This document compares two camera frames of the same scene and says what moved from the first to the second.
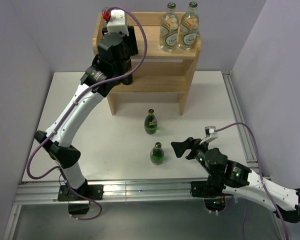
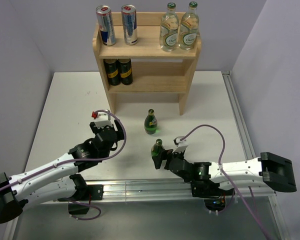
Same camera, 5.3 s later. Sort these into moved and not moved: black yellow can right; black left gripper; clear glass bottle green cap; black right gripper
Moved: black right gripper; black left gripper
Not moved: clear glass bottle green cap; black yellow can right
